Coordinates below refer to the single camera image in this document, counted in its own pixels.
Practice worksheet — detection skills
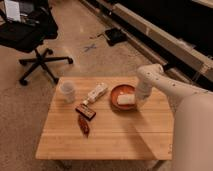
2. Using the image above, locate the orange ceramic bowl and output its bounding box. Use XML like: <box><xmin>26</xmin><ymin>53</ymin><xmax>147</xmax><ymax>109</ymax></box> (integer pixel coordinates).
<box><xmin>110</xmin><ymin>84</ymin><xmax>136</xmax><ymax>111</ymax></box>

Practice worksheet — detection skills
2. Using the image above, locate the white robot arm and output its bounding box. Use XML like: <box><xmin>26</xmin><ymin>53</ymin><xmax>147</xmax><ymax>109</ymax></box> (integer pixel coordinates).
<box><xmin>135</xmin><ymin>64</ymin><xmax>213</xmax><ymax>171</ymax></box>

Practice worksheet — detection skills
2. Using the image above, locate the white tube package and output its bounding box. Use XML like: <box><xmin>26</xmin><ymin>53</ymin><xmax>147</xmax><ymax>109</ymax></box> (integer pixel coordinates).
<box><xmin>83</xmin><ymin>83</ymin><xmax>108</xmax><ymax>105</ymax></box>

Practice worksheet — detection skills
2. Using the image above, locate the wooden table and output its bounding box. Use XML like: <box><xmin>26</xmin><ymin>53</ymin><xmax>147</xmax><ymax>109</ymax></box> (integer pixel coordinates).
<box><xmin>36</xmin><ymin>77</ymin><xmax>173</xmax><ymax>160</ymax></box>

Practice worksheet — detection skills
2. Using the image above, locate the dark chocolate bar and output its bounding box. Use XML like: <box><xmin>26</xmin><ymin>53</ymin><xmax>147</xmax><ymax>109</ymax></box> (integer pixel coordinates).
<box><xmin>75</xmin><ymin>104</ymin><xmax>96</xmax><ymax>120</ymax></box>

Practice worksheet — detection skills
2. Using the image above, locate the red snack packet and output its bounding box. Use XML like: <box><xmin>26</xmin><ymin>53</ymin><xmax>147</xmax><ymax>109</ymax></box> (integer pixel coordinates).
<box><xmin>78</xmin><ymin>115</ymin><xmax>90</xmax><ymax>137</ymax></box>

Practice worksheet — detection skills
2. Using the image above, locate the translucent plastic cup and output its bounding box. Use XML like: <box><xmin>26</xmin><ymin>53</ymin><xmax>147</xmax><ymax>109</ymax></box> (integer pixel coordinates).
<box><xmin>59</xmin><ymin>81</ymin><xmax>75</xmax><ymax>103</ymax></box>

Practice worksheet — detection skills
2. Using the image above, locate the black object on floor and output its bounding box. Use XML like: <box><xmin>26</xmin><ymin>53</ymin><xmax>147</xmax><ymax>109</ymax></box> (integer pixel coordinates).
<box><xmin>105</xmin><ymin>28</ymin><xmax>127</xmax><ymax>46</ymax></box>

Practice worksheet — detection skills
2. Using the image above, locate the black office chair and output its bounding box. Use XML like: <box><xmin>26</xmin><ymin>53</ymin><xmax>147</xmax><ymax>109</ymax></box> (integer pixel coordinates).
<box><xmin>0</xmin><ymin>0</ymin><xmax>73</xmax><ymax>85</ymax></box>

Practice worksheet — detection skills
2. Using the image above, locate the white paper sheet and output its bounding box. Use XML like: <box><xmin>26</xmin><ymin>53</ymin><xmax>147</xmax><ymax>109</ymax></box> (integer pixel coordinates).
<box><xmin>4</xmin><ymin>0</ymin><xmax>21</xmax><ymax>21</ymax></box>

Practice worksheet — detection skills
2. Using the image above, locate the long white rail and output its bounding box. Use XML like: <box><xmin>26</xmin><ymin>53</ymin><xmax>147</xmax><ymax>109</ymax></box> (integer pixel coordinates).
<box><xmin>81</xmin><ymin>0</ymin><xmax>213</xmax><ymax>82</ymax></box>

